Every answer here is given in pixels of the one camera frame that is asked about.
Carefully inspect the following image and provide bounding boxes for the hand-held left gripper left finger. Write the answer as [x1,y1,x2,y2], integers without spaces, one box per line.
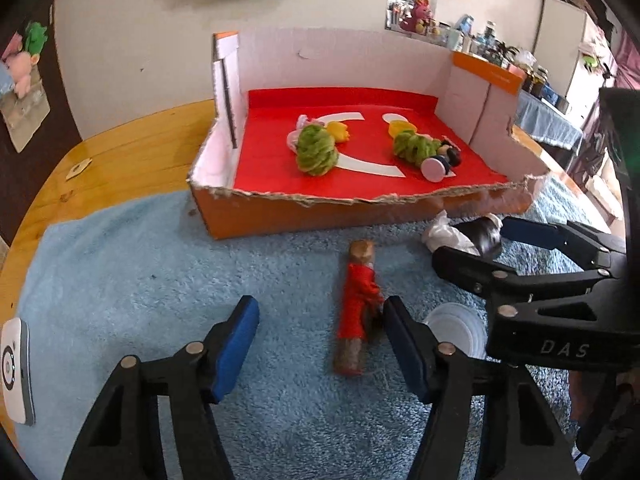
[62,295,261,480]

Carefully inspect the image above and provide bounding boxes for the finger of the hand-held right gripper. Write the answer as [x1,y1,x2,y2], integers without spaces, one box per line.
[431,246,617,317]
[500,216,628,273]

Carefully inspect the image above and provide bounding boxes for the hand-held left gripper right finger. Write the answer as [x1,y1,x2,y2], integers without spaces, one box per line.
[382,296,571,480]

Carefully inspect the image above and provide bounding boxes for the brown stick with red cloth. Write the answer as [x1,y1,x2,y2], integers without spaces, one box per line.
[332,240,386,376]

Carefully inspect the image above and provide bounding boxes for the lavender round toy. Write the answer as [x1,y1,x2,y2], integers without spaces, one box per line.
[420,156,451,182]

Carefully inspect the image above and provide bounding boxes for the small dark figurine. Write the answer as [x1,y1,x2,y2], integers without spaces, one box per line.
[439,137,463,167]

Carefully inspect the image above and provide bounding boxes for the orange and white cardboard box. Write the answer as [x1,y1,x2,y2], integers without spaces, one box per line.
[187,27,548,240]

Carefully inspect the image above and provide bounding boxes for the green yarn toy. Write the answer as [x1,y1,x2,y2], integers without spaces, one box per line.
[392,130,443,163]
[287,124,341,177]

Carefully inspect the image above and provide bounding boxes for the white round lid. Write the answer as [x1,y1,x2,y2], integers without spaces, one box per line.
[424,302,488,358]

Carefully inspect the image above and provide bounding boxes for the light blue fluffy mat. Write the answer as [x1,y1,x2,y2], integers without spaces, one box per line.
[20,175,608,480]

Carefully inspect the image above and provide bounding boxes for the cloth covered side table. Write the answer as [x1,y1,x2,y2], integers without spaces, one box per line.
[515,91,583,151]

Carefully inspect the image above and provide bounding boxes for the red paper sheet white shapes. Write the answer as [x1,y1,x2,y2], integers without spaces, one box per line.
[234,87,508,196]

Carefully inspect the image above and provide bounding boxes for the row of bottles and jars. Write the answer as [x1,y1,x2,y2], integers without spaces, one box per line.
[435,14,571,111]

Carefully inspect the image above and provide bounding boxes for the white framed board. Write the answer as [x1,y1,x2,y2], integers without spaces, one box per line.
[532,0,588,101]

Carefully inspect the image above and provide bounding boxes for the white rounded device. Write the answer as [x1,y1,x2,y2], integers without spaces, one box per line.
[0,317,37,427]

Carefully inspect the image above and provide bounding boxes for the pink dragon plush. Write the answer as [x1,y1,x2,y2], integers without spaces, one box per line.
[398,0,436,35]

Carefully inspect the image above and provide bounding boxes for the dark brown door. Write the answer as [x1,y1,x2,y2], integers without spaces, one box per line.
[0,0,83,246]

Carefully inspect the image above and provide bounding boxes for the beige hanging cloth organiser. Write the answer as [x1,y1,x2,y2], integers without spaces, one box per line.
[0,87,52,153]

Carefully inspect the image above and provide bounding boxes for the pink plush toy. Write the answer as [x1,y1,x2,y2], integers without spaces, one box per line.
[4,52,38,98]

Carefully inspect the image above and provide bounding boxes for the green plush toy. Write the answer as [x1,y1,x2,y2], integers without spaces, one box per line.
[24,21,48,56]

